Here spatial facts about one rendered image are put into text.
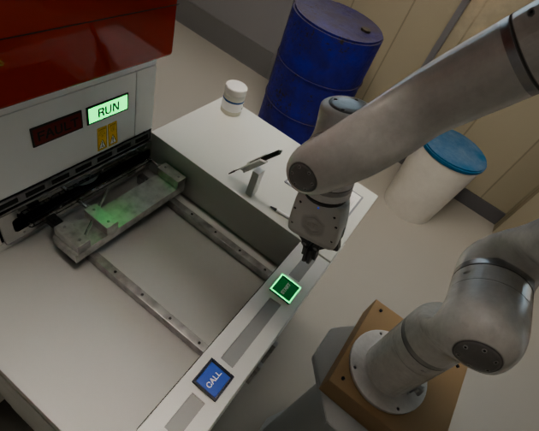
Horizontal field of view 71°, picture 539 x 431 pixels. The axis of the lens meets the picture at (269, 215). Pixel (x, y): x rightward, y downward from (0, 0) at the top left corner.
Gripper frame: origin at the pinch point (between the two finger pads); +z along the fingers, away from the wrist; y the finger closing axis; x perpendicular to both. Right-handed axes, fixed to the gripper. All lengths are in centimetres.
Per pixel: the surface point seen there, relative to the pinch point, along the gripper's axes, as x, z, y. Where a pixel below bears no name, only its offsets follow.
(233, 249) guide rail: 8.2, 22.1, -23.9
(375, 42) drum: 185, 10, -52
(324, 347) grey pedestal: 3.1, 32.2, 9.3
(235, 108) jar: 42, 1, -50
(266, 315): -8.1, 15.6, -3.3
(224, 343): -19.2, 14.6, -6.2
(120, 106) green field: 4, -10, -57
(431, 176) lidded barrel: 176, 73, 9
